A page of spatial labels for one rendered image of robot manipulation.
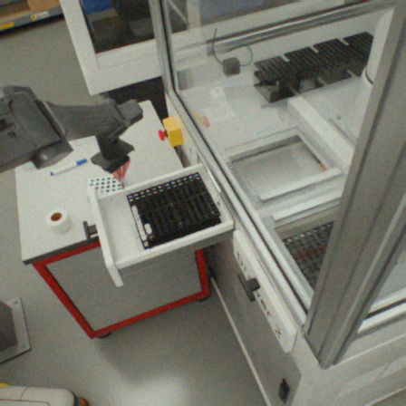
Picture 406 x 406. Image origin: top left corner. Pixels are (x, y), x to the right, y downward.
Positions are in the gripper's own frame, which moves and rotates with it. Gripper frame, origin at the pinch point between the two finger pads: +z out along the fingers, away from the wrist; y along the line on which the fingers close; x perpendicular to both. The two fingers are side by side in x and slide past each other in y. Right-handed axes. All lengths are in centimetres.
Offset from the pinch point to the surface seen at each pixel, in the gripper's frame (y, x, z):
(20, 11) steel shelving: 151, 339, 87
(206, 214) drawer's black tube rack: 7.5, -24.3, 5.9
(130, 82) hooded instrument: 50, 52, 15
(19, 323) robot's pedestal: -44, 55, 97
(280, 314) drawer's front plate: -6, -56, 3
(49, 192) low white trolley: -8.3, 34.1, 21.3
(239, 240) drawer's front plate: 4.1, -37.6, 2.9
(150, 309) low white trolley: -3, 3, 82
